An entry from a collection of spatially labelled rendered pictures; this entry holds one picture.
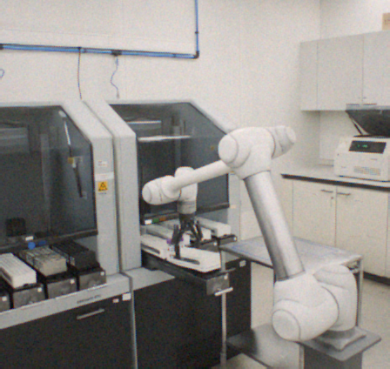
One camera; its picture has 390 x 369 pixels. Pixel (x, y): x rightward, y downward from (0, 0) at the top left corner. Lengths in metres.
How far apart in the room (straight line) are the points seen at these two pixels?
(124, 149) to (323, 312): 1.25
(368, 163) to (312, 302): 2.73
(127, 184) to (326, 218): 2.59
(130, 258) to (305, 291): 1.12
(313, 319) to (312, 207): 3.09
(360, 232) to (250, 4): 2.30
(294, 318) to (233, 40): 3.16
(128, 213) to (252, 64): 2.49
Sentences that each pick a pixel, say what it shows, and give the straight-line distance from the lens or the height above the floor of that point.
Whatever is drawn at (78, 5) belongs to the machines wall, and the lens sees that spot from 3.53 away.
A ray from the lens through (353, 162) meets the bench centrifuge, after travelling 4.30.
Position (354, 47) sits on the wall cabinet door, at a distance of 4.64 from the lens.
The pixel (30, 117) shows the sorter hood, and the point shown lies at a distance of 2.39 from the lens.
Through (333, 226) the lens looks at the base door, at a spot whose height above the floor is 0.43.
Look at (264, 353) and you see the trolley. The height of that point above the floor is 0.28.
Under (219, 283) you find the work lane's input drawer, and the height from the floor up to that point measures 0.77.
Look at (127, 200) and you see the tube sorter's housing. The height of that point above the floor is 1.10.
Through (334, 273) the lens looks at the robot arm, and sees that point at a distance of 1.74.
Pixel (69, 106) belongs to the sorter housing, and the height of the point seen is 1.58.
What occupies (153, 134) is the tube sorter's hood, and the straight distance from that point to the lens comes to 2.46.
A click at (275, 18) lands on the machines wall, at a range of 4.77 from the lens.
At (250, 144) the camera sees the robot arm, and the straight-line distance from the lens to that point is 1.60.
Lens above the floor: 1.56
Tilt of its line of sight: 8 degrees down
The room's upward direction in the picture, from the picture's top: 1 degrees counter-clockwise
